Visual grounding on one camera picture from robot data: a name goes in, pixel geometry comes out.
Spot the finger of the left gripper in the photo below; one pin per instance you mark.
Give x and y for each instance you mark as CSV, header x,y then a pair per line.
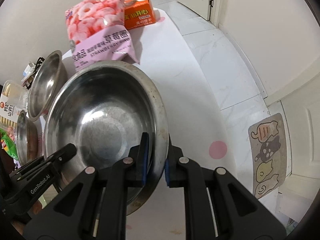
x,y
56,161

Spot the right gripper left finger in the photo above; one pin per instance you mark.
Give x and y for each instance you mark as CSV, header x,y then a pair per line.
x,y
128,172

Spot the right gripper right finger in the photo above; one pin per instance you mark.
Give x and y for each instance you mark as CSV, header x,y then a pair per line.
x,y
183,172

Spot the large steel bowl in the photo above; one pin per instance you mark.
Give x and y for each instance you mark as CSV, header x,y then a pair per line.
x,y
103,110

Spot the small steel bowl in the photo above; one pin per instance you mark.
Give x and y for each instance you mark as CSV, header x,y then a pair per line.
x,y
26,139

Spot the cartoon printed tablecloth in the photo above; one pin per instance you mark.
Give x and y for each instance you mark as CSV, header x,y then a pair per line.
x,y
195,123

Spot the green chips bag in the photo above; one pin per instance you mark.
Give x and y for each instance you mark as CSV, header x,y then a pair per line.
x,y
8,144

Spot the biscuit package clear tray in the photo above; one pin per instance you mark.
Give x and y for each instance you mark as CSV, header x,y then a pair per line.
x,y
14,99

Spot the medium steel bowl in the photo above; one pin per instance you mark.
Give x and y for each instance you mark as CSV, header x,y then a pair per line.
x,y
48,81

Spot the black rack with clutter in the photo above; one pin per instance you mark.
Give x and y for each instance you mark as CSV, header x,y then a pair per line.
x,y
30,72

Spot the cat pattern floor mat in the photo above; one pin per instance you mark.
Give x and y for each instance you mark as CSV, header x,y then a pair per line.
x,y
269,154

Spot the pink strawberry snack bag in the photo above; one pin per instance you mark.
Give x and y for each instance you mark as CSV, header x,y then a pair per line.
x,y
96,32

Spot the orange Ovaltine box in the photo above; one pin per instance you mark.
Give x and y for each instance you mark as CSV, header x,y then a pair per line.
x,y
138,13

